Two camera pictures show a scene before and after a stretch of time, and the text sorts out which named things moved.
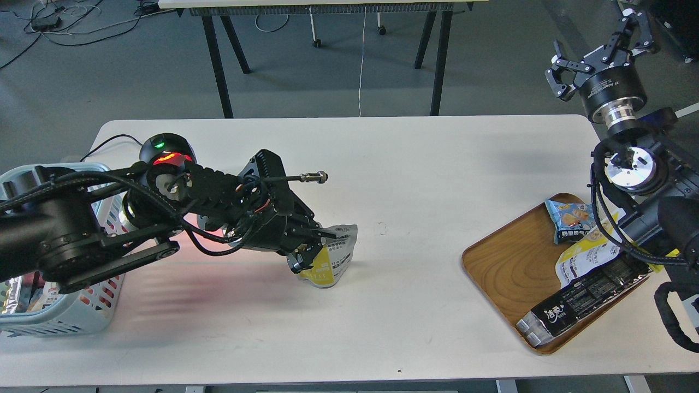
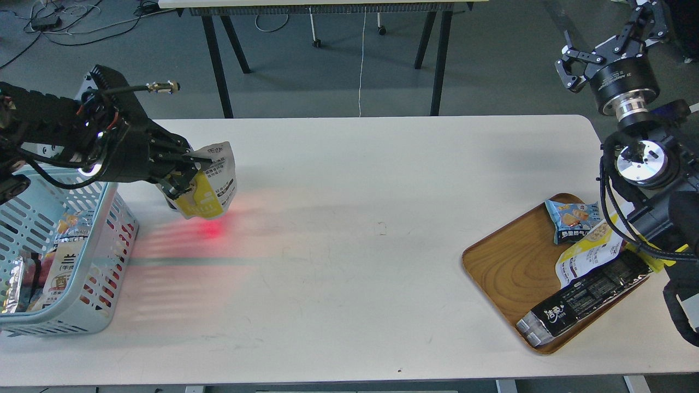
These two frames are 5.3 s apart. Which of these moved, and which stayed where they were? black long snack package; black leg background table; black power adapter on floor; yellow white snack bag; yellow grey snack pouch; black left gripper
Moved: black left gripper; yellow grey snack pouch
Stayed: yellow white snack bag; black long snack package; black leg background table; black power adapter on floor
